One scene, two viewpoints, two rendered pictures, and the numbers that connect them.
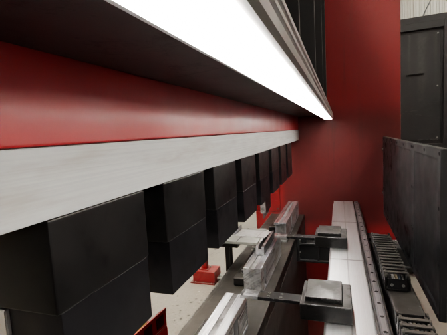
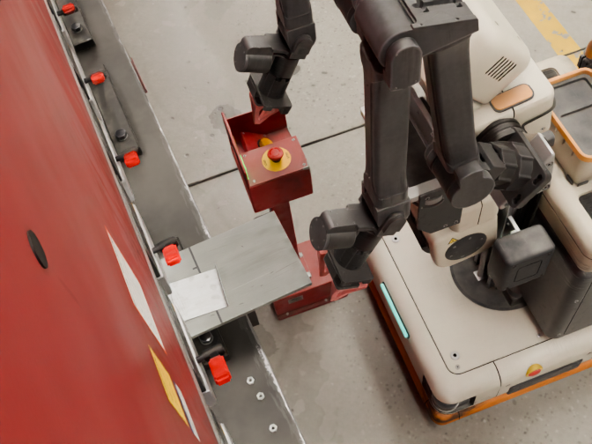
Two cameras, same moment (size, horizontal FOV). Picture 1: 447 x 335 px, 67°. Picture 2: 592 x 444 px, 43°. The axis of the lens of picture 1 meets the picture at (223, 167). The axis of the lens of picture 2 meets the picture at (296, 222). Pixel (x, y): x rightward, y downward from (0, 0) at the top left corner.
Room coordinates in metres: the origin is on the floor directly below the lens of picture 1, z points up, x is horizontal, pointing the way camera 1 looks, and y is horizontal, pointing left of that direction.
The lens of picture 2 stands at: (1.98, -0.29, 2.24)
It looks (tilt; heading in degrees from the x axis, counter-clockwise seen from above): 58 degrees down; 145
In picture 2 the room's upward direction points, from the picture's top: 10 degrees counter-clockwise
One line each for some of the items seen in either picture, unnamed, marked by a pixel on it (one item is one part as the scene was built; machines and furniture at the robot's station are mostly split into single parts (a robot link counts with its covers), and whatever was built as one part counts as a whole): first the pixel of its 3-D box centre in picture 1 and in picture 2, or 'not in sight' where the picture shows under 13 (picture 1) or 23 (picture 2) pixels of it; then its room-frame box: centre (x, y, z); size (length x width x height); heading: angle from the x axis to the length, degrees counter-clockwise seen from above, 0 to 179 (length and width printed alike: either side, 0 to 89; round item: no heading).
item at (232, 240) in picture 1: (230, 234); (230, 274); (1.33, -0.01, 1.00); 0.26 x 0.18 x 0.01; 71
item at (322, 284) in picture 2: not in sight; (302, 275); (1.03, 0.36, 0.06); 0.25 x 0.20 x 0.12; 66
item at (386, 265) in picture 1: (387, 256); not in sight; (0.96, -0.47, 1.02); 0.37 x 0.06 x 0.04; 161
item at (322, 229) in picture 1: (310, 234); not in sight; (1.23, -0.31, 1.01); 0.26 x 0.12 x 0.05; 71
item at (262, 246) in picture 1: (265, 241); not in sight; (1.26, -0.15, 0.99); 0.20 x 0.03 x 0.03; 161
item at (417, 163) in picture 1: (402, 195); not in sight; (1.34, -0.71, 1.12); 1.13 x 0.02 x 0.44; 161
